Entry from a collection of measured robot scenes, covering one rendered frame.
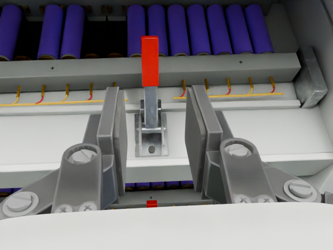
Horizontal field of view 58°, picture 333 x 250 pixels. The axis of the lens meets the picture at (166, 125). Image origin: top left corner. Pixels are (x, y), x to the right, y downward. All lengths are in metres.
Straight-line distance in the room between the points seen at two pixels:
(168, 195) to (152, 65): 0.23
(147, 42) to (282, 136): 0.14
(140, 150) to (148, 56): 0.07
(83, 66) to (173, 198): 0.22
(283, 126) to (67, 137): 0.19
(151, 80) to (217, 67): 0.08
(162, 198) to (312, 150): 0.20
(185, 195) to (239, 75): 0.19
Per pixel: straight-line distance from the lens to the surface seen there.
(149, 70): 0.22
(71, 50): 0.29
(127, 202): 0.41
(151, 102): 0.23
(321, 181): 0.32
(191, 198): 0.41
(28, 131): 0.28
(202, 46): 0.29
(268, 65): 0.29
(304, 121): 0.30
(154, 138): 0.25
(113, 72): 0.26
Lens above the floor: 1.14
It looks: 42 degrees down
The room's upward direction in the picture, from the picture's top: 2 degrees clockwise
